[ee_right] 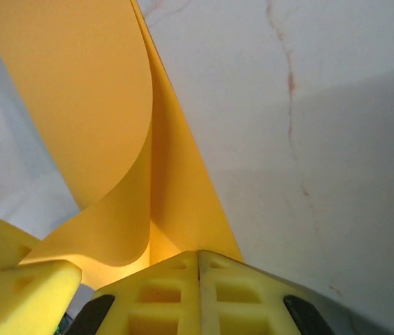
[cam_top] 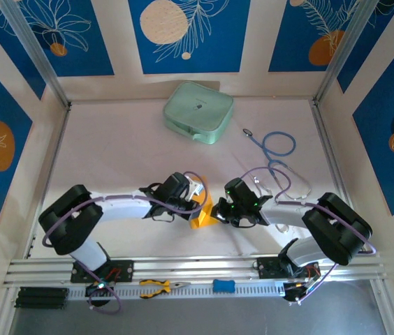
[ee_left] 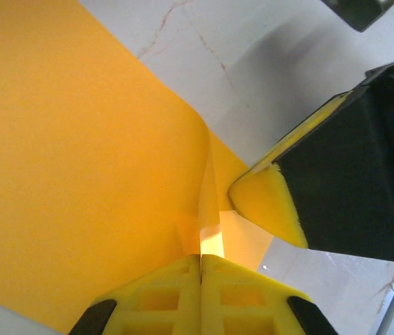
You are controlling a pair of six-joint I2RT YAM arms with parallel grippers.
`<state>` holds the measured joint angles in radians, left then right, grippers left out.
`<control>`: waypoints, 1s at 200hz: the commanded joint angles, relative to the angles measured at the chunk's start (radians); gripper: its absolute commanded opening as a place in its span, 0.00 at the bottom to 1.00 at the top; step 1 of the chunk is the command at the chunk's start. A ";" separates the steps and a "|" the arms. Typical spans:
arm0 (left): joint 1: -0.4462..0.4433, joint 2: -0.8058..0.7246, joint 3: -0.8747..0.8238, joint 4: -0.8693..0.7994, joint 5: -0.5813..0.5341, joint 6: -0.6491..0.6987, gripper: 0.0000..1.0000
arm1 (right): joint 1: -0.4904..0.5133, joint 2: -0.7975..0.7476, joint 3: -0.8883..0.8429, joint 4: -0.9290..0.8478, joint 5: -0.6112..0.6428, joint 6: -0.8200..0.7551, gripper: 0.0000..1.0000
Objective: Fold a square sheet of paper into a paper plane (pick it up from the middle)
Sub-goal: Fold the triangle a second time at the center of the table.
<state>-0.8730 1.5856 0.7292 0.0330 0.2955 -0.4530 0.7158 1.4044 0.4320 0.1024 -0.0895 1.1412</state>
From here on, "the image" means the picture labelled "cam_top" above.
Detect orange cloth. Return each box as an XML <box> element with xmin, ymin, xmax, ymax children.
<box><xmin>189</xmin><ymin>184</ymin><xmax>226</xmax><ymax>230</ymax></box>

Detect blue stethoscope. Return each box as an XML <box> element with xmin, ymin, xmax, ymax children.
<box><xmin>242</xmin><ymin>128</ymin><xmax>312</xmax><ymax>202</ymax></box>

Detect yellow black pliers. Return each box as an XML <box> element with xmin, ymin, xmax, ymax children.
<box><xmin>138</xmin><ymin>278</ymin><xmax>191</xmax><ymax>299</ymax></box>

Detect mint green zip pouch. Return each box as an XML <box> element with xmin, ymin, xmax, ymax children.
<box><xmin>162</xmin><ymin>80</ymin><xmax>235</xmax><ymax>145</ymax></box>

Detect black extrusion block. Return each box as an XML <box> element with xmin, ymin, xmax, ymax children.
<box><xmin>14</xmin><ymin>285</ymin><xmax>69</xmax><ymax>310</ymax></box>

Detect aluminium mounting rail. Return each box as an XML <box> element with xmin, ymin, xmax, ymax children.
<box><xmin>3</xmin><ymin>253</ymin><xmax>388</xmax><ymax>286</ymax></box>

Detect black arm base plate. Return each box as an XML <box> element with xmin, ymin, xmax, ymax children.
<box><xmin>256</xmin><ymin>256</ymin><xmax>322</xmax><ymax>280</ymax></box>
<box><xmin>70</xmin><ymin>259</ymin><xmax>135</xmax><ymax>284</ymax></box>

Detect grey slotted cable duct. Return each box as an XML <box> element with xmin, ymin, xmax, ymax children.
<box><xmin>67</xmin><ymin>281</ymin><xmax>287</xmax><ymax>301</ymax></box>

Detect aluminium table side rail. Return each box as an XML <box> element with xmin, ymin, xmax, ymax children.
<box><xmin>309</xmin><ymin>100</ymin><xmax>354</xmax><ymax>212</ymax></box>
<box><xmin>24</xmin><ymin>104</ymin><xmax>71</xmax><ymax>260</ymax></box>

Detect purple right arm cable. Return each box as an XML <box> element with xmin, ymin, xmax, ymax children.
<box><xmin>239</xmin><ymin>166</ymin><xmax>377</xmax><ymax>306</ymax></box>

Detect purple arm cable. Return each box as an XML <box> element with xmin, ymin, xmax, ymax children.
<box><xmin>239</xmin><ymin>166</ymin><xmax>377</xmax><ymax>306</ymax></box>
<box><xmin>41</xmin><ymin>170</ymin><xmax>209</xmax><ymax>316</ymax></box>

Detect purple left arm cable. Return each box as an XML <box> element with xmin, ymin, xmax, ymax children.
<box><xmin>41</xmin><ymin>170</ymin><xmax>209</xmax><ymax>316</ymax></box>

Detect aluminium frame post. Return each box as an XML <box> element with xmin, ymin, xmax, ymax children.
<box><xmin>0</xmin><ymin>0</ymin><xmax>73</xmax><ymax>110</ymax></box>
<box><xmin>312</xmin><ymin>0</ymin><xmax>394</xmax><ymax>105</ymax></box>

